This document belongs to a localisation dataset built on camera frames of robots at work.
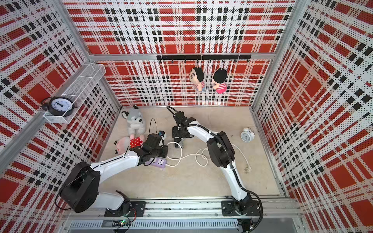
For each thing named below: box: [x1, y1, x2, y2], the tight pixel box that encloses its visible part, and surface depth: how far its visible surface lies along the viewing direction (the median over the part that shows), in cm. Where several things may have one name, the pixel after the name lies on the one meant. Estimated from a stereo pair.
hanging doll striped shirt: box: [189, 67, 206, 92], surface depth 95 cm
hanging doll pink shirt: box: [211, 67, 228, 95], surface depth 98 cm
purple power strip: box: [144, 156, 168, 169], surface depth 90 cm
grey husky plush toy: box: [121, 104, 146, 135], surface depth 95 cm
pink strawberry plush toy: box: [113, 136, 144, 155], surface depth 95 cm
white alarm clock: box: [240, 127, 255, 143], surface depth 97 cm
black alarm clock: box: [41, 96, 78, 117], surface depth 64 cm
